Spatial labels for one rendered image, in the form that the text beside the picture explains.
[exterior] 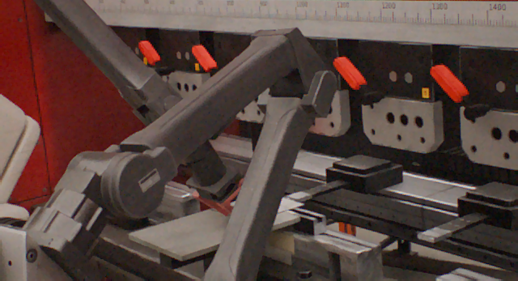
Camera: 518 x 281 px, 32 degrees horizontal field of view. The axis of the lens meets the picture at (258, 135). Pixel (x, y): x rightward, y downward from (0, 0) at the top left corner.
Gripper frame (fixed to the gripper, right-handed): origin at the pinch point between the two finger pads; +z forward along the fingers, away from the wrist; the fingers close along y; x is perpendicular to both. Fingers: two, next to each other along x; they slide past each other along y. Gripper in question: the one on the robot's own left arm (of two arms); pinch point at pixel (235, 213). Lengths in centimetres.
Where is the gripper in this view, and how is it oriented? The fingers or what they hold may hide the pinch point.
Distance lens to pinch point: 169.8
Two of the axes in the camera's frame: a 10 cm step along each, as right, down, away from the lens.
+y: -6.0, -1.2, 7.9
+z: 4.4, 7.7, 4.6
